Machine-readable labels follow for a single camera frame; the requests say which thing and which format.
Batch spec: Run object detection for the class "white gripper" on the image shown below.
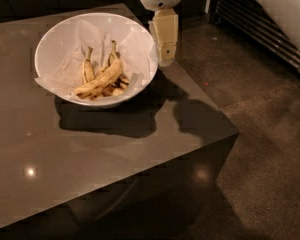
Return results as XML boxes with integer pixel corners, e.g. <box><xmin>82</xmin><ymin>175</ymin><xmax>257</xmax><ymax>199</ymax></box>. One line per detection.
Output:
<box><xmin>140</xmin><ymin>0</ymin><xmax>181</xmax><ymax>67</ymax></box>

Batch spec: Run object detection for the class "large front yellow banana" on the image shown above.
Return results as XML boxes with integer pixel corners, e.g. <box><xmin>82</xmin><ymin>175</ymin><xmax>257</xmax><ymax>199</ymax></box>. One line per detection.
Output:
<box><xmin>73</xmin><ymin>59</ymin><xmax>123</xmax><ymax>97</ymax></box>

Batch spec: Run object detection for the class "white round bowl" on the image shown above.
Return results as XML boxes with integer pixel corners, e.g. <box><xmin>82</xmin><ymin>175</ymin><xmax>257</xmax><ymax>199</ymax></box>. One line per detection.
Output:
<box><xmin>34</xmin><ymin>12</ymin><xmax>160</xmax><ymax>109</ymax></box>

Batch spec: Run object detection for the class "small left yellow banana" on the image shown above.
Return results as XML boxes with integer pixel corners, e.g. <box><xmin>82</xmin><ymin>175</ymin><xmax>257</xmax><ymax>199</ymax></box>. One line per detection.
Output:
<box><xmin>82</xmin><ymin>47</ymin><xmax>95</xmax><ymax>83</ymax></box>

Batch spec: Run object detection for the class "white paper liner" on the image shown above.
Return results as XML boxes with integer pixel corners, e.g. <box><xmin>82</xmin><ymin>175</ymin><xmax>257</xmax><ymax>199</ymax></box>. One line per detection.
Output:
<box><xmin>34</xmin><ymin>18</ymin><xmax>158</xmax><ymax>102</ymax></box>

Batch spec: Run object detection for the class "dark wall vent grille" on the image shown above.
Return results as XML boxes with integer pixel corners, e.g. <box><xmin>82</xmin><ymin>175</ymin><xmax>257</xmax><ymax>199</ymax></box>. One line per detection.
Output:
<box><xmin>213</xmin><ymin>0</ymin><xmax>300</xmax><ymax>78</ymax></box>

